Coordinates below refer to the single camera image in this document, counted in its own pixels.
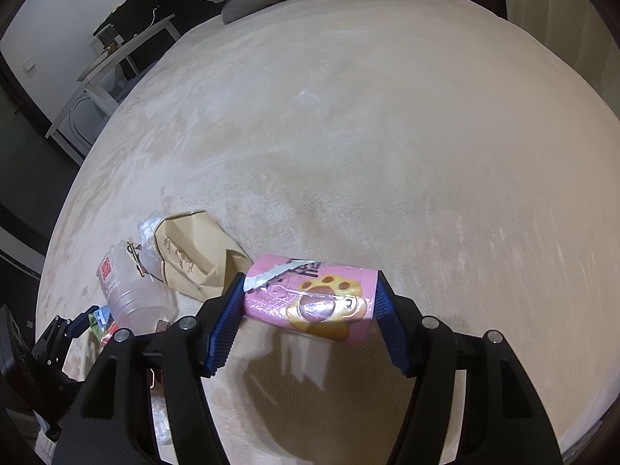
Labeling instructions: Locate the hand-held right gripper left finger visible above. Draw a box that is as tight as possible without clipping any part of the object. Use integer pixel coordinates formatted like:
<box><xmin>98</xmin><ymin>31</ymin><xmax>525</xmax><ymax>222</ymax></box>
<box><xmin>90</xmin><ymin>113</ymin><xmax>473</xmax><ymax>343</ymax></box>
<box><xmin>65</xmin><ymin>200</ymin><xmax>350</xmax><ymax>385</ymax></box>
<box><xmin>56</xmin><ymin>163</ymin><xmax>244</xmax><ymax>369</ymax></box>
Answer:
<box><xmin>51</xmin><ymin>272</ymin><xmax>249</xmax><ymax>465</ymax></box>

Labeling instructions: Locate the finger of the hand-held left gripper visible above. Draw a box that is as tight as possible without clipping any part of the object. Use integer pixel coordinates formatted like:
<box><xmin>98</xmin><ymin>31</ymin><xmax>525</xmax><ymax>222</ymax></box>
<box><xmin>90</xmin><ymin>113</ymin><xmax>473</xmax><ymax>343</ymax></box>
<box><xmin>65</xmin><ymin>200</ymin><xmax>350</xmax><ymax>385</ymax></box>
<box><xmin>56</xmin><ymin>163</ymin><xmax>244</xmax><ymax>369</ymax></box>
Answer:
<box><xmin>31</xmin><ymin>305</ymin><xmax>100</xmax><ymax>366</ymax></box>

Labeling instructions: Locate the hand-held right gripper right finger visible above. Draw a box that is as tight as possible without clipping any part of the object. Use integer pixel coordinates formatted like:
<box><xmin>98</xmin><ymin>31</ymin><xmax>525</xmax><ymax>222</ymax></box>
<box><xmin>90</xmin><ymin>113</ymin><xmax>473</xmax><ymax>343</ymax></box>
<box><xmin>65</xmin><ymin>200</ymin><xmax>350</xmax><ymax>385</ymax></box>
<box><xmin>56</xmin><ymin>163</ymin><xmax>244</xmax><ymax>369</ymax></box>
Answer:
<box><xmin>373</xmin><ymin>270</ymin><xmax>565</xmax><ymax>465</ymax></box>

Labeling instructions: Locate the green snack packet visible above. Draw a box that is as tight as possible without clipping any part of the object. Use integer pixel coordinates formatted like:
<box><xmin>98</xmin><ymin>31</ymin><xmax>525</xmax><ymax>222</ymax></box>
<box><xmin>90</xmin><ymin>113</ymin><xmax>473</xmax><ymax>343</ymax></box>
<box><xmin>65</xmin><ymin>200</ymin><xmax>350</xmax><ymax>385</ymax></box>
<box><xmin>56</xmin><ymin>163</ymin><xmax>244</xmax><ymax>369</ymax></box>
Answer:
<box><xmin>88</xmin><ymin>306</ymin><xmax>119</xmax><ymax>347</ymax></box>

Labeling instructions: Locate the pink snack packet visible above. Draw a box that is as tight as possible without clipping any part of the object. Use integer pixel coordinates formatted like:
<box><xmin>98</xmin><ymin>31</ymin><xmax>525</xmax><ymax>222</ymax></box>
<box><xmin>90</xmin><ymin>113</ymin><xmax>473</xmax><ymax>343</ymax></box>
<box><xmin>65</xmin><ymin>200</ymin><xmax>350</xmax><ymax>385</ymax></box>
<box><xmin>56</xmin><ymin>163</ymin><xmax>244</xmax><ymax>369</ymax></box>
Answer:
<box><xmin>242</xmin><ymin>254</ymin><xmax>383</xmax><ymax>350</ymax></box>

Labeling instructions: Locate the brown paper bag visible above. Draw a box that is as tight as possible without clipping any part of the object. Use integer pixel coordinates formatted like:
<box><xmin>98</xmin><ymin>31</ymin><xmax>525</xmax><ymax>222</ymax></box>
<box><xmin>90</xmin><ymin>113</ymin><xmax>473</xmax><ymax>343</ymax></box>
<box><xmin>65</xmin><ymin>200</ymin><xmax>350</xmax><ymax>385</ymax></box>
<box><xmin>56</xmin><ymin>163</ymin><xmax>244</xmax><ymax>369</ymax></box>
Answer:
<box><xmin>154</xmin><ymin>210</ymin><xmax>253</xmax><ymax>301</ymax></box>

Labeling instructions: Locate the clear plastic bag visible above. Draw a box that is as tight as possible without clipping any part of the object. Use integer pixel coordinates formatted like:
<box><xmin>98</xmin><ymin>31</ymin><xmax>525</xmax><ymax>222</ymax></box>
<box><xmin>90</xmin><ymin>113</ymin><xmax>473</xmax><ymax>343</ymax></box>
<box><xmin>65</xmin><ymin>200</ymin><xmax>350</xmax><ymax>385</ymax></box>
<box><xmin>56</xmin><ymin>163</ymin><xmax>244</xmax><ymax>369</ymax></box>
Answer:
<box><xmin>137</xmin><ymin>212</ymin><xmax>168</xmax><ymax>277</ymax></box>

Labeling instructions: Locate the clear plastic cup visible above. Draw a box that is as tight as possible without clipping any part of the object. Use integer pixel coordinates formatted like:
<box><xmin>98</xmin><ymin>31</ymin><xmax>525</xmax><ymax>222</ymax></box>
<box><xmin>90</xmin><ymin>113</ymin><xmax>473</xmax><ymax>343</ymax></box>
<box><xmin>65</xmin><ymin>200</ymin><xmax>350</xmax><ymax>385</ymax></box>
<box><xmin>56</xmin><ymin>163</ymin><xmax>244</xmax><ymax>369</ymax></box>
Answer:
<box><xmin>97</xmin><ymin>242</ymin><xmax>177</xmax><ymax>335</ymax></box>

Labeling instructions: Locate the beige bed blanket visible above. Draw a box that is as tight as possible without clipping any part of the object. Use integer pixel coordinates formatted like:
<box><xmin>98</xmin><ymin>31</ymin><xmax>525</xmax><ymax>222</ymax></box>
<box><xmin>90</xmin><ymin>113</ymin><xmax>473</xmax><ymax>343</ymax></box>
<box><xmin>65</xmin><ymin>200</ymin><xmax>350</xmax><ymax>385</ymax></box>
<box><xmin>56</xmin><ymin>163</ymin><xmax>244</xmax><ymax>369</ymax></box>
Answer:
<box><xmin>35</xmin><ymin>0</ymin><xmax>620</xmax><ymax>465</ymax></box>

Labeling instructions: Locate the white table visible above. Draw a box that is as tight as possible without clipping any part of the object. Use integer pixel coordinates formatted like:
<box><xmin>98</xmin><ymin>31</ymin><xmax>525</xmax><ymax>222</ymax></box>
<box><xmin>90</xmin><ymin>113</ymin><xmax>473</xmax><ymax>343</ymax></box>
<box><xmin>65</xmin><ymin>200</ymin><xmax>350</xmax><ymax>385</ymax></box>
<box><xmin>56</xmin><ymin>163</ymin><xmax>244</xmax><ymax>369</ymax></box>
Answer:
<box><xmin>45</xmin><ymin>14</ymin><xmax>182</xmax><ymax>168</ymax></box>

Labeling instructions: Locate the small countertop appliance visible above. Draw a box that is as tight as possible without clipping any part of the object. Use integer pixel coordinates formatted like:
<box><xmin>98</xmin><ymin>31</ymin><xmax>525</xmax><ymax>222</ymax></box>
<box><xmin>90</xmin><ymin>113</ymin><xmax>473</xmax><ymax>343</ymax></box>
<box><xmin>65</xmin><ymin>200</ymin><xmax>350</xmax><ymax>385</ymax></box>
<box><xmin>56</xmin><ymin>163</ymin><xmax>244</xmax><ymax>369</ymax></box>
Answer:
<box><xmin>94</xmin><ymin>23</ymin><xmax>122</xmax><ymax>50</ymax></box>

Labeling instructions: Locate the cream curtain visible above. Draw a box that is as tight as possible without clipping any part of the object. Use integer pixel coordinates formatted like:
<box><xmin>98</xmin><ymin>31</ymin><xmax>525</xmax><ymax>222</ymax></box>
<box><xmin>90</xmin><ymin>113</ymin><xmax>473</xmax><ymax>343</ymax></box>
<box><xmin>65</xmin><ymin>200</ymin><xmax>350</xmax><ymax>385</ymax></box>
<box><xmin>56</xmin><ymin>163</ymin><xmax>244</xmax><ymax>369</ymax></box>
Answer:
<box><xmin>499</xmin><ymin>0</ymin><xmax>620</xmax><ymax>122</ymax></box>

